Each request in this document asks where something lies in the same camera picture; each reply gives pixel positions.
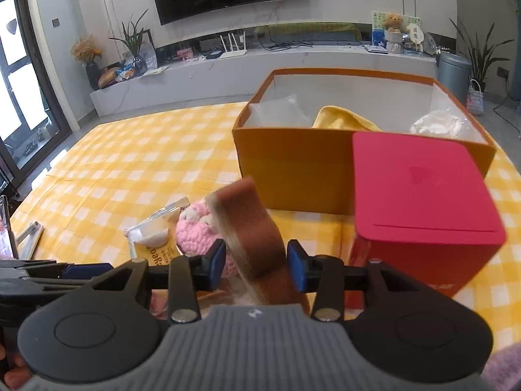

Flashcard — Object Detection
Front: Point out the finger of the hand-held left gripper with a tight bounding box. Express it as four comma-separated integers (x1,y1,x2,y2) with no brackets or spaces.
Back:
16,261,115,291
0,258,58,273

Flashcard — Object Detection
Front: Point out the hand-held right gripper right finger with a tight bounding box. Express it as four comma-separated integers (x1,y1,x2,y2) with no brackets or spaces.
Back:
287,239,413,323

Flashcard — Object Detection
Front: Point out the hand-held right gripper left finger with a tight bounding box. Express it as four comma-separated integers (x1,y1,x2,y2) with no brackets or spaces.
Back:
87,238,227,325

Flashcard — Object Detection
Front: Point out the toast-shaped plush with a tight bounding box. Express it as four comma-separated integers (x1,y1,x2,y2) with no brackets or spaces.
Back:
204,176,312,314

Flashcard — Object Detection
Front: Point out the orange cardboard box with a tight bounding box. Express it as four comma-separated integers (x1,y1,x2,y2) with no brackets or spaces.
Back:
232,68,498,217

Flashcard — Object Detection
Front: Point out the yellow cloth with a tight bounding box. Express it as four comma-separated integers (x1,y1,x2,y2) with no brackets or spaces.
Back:
312,106,383,132

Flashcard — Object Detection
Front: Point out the white bag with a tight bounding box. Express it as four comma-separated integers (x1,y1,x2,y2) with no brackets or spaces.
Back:
409,110,465,140

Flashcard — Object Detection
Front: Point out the person's left hand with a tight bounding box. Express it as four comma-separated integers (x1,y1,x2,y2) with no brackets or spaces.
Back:
0,340,30,390

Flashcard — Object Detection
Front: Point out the white folding stand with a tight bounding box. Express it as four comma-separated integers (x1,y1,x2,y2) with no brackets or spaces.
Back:
14,221,45,260

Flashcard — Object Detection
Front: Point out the pink crochet toy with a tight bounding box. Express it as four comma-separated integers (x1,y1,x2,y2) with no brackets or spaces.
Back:
175,199,233,281

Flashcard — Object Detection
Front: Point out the yellow snack packet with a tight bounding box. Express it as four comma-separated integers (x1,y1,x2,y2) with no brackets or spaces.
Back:
124,197,192,263

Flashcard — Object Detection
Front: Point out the yellow checkered mat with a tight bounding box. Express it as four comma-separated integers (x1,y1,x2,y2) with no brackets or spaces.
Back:
8,102,521,360

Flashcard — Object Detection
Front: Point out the red box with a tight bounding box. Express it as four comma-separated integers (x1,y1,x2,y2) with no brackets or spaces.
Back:
345,131,508,300

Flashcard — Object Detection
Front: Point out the white marble media console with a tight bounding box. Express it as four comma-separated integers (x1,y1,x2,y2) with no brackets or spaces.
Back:
90,44,439,119

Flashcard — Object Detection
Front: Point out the brown round bread loaf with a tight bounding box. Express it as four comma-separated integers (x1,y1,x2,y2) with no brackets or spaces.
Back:
99,67,123,89

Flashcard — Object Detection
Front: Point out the glass sliding door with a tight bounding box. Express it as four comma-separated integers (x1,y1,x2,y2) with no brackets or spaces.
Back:
0,0,75,197

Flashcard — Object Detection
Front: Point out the vase with dried flowers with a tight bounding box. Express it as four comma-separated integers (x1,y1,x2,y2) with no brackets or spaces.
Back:
70,36,102,90

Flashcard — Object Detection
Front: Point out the white router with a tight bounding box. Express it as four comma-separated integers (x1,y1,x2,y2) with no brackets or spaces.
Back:
220,31,247,59

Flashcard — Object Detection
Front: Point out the purple fluffy rug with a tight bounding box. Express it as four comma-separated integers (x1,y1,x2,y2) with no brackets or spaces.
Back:
479,345,521,391

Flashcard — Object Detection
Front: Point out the potted green plant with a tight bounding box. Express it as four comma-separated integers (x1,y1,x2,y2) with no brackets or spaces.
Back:
109,8,158,76

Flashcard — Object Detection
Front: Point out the dark soundbar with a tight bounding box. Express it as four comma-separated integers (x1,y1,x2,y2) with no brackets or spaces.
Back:
264,24,364,46

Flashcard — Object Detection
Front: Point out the woven basket bag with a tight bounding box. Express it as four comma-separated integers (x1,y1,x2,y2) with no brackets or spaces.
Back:
467,79,485,116

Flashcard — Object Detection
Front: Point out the grey trash can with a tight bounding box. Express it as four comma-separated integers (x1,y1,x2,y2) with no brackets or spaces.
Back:
437,52,472,103

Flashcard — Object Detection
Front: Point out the printed poster card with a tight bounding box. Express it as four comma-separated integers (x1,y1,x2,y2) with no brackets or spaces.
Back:
371,11,421,48

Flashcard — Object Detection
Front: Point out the small teddy bear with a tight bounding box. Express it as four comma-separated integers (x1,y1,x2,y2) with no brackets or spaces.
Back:
383,13,406,54

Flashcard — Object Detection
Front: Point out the potted snake plant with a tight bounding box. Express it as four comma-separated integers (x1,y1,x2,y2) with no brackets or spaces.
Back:
448,18,516,91

